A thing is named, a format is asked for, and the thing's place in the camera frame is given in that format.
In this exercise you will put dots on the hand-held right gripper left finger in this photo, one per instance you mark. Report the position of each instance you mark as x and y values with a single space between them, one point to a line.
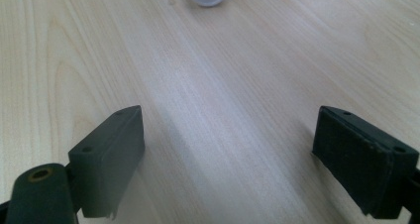
105 164

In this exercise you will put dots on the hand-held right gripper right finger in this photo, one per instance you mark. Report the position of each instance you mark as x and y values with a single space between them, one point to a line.
363 164

